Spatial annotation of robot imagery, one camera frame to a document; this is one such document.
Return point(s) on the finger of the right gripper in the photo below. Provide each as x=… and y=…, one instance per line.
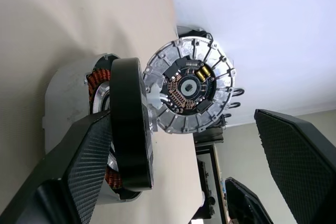
x=241, y=205

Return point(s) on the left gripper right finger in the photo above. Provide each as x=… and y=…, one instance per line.
x=302, y=169

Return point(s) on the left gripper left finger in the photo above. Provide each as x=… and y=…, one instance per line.
x=78, y=169

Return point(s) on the black spoked rotor cap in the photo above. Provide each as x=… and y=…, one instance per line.
x=128, y=116

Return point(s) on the grey round metal object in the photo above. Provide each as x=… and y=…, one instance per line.
x=65, y=90

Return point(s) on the silver motor end cap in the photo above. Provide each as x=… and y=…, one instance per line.
x=183, y=51

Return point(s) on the black cabinet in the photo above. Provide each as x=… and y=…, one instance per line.
x=208, y=132

